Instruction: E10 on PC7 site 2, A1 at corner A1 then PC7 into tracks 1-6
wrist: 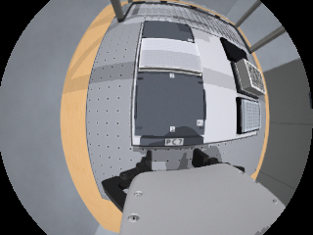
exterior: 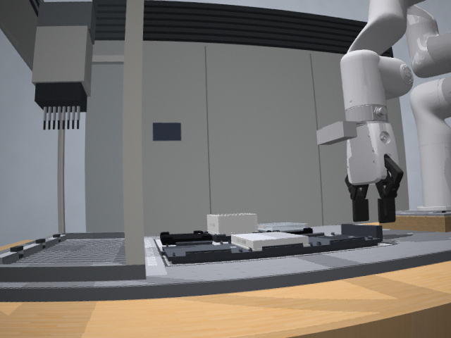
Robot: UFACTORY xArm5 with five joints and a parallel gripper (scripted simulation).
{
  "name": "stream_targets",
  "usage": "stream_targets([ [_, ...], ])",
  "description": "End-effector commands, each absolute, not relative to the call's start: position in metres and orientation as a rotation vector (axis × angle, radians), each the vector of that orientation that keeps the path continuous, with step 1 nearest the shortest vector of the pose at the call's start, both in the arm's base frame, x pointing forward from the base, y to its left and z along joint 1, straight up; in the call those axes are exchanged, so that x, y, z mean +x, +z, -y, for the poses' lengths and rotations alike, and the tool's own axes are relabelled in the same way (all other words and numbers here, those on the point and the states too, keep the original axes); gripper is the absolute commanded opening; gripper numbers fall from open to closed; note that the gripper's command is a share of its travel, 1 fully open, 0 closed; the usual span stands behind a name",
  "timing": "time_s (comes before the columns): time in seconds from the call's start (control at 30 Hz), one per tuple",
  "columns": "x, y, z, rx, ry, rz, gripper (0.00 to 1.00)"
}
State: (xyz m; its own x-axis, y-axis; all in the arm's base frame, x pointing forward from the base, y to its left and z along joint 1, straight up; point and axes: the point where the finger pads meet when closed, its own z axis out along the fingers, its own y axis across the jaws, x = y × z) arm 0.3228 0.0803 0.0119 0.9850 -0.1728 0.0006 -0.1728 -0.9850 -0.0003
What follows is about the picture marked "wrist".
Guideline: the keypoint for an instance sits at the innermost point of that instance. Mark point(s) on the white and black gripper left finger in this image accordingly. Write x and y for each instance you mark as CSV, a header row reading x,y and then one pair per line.
x,y
112,186

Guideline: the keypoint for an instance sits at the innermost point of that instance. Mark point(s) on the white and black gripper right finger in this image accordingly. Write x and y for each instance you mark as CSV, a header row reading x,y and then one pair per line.
x,y
202,159

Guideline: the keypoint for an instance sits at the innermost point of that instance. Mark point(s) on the white rectangular block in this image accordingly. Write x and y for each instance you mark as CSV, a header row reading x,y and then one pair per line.
x,y
250,78

